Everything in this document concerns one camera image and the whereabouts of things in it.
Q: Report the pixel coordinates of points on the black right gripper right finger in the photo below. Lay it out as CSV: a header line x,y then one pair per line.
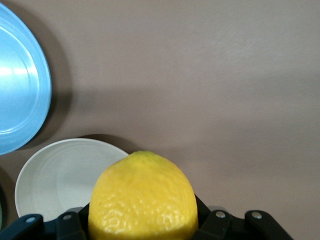
x,y
237,226

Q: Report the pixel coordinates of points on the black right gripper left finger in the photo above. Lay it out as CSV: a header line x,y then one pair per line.
x,y
50,227

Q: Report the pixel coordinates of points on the yellow lemon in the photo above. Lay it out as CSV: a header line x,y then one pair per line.
x,y
143,197

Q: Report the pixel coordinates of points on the beige round plate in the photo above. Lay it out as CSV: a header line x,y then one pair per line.
x,y
57,182

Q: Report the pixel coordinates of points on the blue round plate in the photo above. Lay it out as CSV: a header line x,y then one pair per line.
x,y
17,82

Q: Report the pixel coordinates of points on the brown table cover sheet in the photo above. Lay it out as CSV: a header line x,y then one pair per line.
x,y
187,75

